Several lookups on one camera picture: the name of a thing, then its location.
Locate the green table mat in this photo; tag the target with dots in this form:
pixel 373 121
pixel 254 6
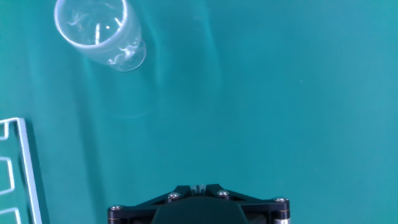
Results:
pixel 280 93

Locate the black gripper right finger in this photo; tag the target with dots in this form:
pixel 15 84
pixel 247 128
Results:
pixel 264 210

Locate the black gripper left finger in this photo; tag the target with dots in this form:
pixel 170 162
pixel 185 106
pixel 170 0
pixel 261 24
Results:
pixel 136 210

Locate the clear wine glass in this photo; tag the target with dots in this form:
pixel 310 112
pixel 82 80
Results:
pixel 99 31

